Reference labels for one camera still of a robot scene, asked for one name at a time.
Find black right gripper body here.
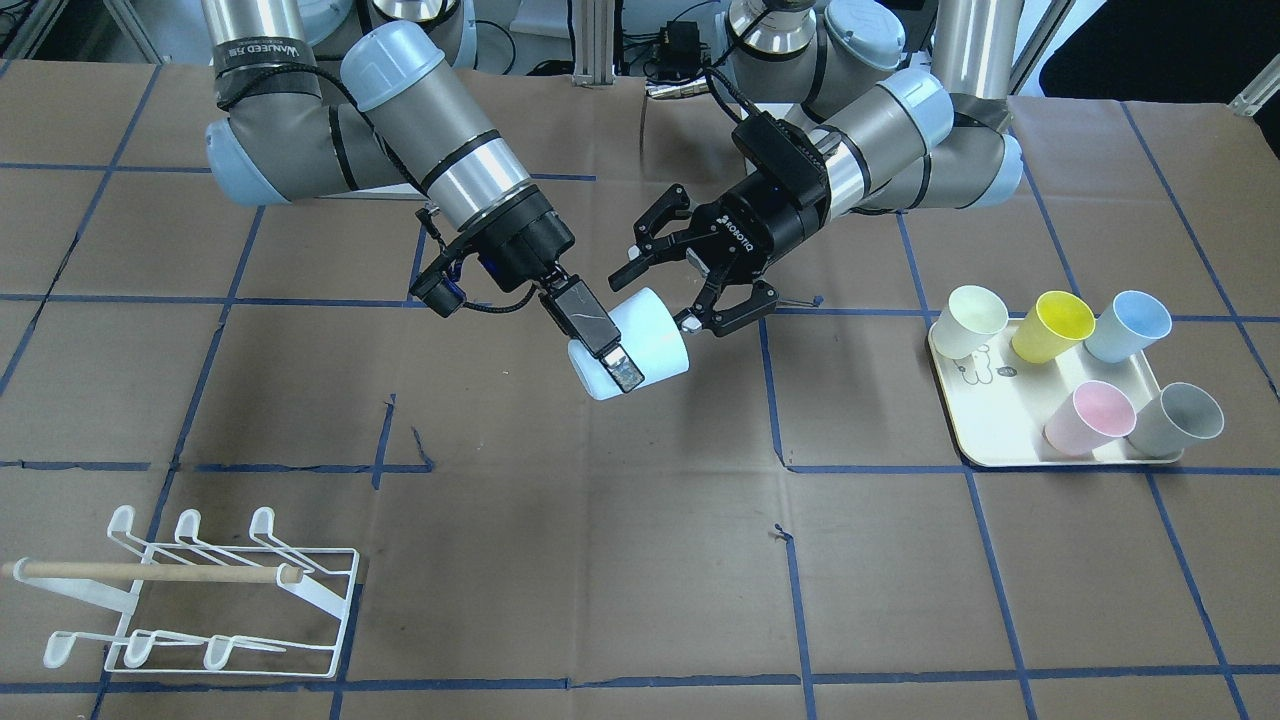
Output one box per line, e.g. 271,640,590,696
461,190,575,292

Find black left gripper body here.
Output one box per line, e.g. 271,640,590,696
630,176,829,337

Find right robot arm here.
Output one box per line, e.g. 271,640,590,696
202,1,646,393

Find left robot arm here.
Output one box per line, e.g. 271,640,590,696
609,1,1023,337

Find white plastic cup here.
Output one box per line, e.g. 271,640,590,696
929,284,1009,360

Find yellow plastic cup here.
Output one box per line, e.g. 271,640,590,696
1011,290,1097,364

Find pink plastic cup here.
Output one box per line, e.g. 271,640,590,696
1044,380,1137,456

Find light blue plastic cup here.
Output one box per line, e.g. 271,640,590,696
1084,290,1172,364

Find grey plastic cup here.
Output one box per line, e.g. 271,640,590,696
1126,382,1225,457

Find black power adapter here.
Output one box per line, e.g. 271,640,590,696
649,20,704,82

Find cream plastic tray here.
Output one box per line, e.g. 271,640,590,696
931,318,1184,468

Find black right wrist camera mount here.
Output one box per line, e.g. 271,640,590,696
410,205,509,316

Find black braided cable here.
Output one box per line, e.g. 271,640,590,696
700,65,771,126

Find aluminium frame post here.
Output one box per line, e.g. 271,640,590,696
567,0,621,87

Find white wire cup rack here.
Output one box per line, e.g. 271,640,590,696
4,505,362,679

